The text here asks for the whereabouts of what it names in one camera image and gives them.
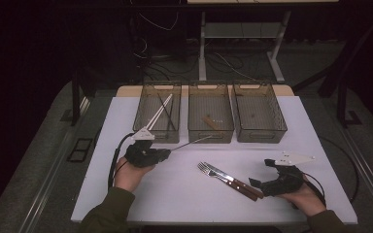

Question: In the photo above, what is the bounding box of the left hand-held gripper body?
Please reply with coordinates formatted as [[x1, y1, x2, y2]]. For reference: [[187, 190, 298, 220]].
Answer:
[[124, 126, 159, 168]]

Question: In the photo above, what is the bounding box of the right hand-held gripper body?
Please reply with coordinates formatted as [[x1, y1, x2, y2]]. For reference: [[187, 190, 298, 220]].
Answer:
[[260, 150, 317, 198]]

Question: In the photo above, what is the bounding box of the wooden-handled metal knife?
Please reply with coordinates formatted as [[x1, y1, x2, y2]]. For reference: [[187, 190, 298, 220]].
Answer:
[[203, 161, 266, 199]]

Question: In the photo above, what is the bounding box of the wooden-handled metal fork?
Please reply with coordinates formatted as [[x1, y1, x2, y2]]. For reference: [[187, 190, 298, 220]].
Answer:
[[196, 161, 259, 202]]

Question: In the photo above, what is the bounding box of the long metal spoon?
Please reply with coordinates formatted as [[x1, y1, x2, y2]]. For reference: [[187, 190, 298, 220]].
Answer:
[[170, 135, 214, 152]]

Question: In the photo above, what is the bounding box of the white chopstick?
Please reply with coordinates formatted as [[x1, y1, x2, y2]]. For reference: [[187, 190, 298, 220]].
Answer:
[[145, 93, 173, 130], [149, 94, 174, 132]]

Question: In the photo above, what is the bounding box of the transparent brown plastic bin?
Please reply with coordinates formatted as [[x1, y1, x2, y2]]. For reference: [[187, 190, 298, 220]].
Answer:
[[132, 82, 183, 145], [187, 81, 236, 145], [231, 81, 288, 144]]

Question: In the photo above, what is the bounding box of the person's left hand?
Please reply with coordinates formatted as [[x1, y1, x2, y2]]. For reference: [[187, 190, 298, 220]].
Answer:
[[114, 157, 156, 193]]

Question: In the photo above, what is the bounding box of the person's right hand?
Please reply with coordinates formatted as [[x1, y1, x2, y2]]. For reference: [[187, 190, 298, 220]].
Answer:
[[276, 185, 327, 217]]

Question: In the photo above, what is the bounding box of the black metal stand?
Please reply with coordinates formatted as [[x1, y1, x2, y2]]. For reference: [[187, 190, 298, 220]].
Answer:
[[70, 69, 95, 127], [292, 13, 373, 129]]

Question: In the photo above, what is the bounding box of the white metal desk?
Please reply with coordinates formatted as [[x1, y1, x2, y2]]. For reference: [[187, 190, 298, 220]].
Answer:
[[186, 0, 339, 83]]

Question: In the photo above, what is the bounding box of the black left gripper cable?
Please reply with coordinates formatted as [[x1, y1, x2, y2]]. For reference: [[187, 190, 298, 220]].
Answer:
[[107, 132, 136, 189]]

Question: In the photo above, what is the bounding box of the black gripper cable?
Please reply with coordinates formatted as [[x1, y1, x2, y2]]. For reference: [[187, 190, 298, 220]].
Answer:
[[107, 132, 136, 189], [299, 171, 327, 208]]

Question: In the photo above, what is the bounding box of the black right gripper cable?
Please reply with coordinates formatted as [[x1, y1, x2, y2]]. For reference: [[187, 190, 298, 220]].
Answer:
[[299, 171, 327, 208]]

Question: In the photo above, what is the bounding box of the black rectangular floor frame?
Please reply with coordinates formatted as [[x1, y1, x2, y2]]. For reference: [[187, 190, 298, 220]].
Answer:
[[66, 138, 93, 163]]

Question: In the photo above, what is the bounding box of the long black floor cable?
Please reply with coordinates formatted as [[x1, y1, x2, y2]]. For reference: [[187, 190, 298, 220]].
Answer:
[[319, 135, 363, 210]]

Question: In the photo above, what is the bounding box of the bundle of black floor cables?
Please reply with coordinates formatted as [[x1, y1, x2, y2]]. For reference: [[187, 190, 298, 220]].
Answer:
[[135, 38, 273, 83]]

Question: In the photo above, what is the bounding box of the metal floor rail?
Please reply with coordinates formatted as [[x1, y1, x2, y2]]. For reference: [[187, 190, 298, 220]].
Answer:
[[17, 96, 91, 233], [341, 125, 373, 221]]

